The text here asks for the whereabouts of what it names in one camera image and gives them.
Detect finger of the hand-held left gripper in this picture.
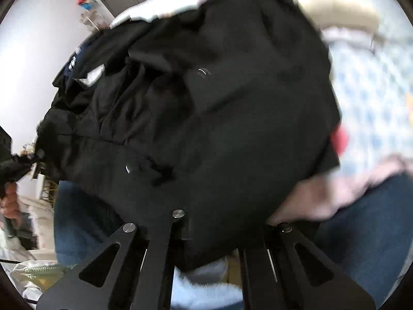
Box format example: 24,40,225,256
0,154,35,183

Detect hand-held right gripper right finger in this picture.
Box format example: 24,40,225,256
239,222,377,310

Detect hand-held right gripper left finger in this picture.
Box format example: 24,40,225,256
35,209,187,310

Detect black jacket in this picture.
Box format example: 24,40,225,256
37,0,342,270

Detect person's left hand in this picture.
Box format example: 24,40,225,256
0,182,20,221

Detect light blue fleece cloth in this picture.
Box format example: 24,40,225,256
171,260,243,310

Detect navy printed garment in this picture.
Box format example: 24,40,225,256
63,43,94,81

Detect person's blue jeans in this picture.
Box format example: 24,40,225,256
54,174,413,301

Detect checkered cartoon printed blanket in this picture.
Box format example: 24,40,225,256
110,0,413,227

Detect white folded garment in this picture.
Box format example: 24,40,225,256
323,27,379,50

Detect cream folded garment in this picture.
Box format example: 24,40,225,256
300,0,380,35

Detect white wire rack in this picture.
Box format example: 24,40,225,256
81,10,112,33

